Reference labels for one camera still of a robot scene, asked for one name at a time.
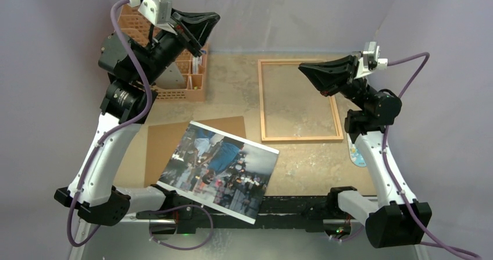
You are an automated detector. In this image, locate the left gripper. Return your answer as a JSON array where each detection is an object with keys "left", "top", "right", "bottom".
[{"left": 136, "top": 7, "right": 219, "bottom": 86}]

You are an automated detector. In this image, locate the wooden picture frame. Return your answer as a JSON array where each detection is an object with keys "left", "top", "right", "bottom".
[{"left": 257, "top": 58, "right": 344, "bottom": 143}]

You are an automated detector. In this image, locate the printed photo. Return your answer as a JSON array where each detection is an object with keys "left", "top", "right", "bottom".
[{"left": 158, "top": 121, "right": 280, "bottom": 224}]

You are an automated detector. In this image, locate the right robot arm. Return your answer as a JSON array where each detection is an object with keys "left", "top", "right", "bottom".
[{"left": 298, "top": 55, "right": 432, "bottom": 248}]

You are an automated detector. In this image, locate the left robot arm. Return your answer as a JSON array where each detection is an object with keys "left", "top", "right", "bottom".
[{"left": 54, "top": 9, "right": 220, "bottom": 226}]

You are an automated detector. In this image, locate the orange file organizer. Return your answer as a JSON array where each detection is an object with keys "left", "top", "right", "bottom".
[{"left": 118, "top": 5, "right": 209, "bottom": 102}]

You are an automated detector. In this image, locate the grey folder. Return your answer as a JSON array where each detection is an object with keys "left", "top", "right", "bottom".
[{"left": 155, "top": 62, "right": 187, "bottom": 90}]

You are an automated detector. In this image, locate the blue white oval object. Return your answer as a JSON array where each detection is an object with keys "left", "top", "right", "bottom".
[{"left": 346, "top": 133, "right": 367, "bottom": 168}]

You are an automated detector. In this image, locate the brown backing board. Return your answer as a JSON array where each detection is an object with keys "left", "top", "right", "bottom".
[{"left": 144, "top": 116, "right": 246, "bottom": 187}]

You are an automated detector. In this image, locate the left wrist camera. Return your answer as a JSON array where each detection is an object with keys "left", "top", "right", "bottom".
[{"left": 128, "top": 0, "right": 177, "bottom": 35}]

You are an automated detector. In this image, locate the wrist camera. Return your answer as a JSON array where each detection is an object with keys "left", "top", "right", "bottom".
[
  {"left": 128, "top": 0, "right": 177, "bottom": 35},
  {"left": 354, "top": 41, "right": 388, "bottom": 79}
]

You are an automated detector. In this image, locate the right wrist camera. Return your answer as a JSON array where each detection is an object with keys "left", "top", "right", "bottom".
[{"left": 354, "top": 41, "right": 388, "bottom": 79}]

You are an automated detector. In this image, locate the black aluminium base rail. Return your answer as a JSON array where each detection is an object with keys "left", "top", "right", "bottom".
[{"left": 78, "top": 194, "right": 420, "bottom": 236}]

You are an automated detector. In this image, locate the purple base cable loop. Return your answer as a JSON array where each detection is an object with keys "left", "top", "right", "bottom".
[{"left": 148, "top": 202, "right": 216, "bottom": 251}]

